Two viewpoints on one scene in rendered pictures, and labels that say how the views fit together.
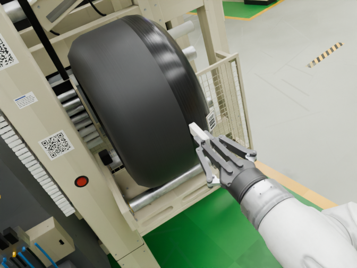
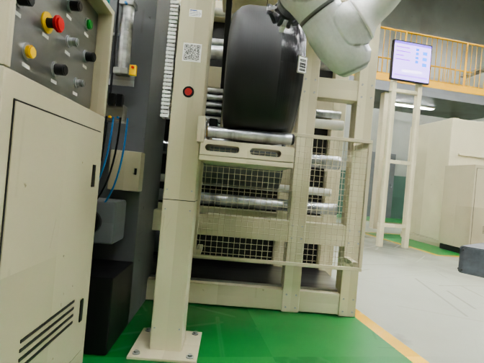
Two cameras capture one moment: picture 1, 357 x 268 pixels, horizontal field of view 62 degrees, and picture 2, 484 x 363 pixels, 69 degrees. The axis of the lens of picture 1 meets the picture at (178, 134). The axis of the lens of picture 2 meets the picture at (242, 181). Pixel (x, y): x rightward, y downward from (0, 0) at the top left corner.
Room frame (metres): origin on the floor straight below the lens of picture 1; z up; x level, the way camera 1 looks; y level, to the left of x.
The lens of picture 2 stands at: (-0.55, -0.25, 0.71)
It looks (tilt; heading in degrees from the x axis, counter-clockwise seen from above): 0 degrees down; 15
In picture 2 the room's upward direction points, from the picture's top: 5 degrees clockwise
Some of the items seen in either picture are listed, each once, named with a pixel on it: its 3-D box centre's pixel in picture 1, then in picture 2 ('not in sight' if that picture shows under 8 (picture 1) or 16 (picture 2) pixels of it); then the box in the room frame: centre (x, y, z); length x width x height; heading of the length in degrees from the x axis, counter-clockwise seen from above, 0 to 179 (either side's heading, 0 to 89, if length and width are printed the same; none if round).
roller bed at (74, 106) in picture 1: (69, 121); (204, 116); (1.21, 0.45, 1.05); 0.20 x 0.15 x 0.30; 106
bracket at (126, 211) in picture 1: (115, 186); (205, 135); (0.86, 0.30, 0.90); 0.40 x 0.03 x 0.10; 16
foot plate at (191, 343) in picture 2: not in sight; (168, 343); (0.82, 0.37, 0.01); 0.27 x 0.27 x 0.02; 16
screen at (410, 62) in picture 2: not in sight; (410, 62); (4.74, -1.15, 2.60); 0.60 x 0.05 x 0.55; 115
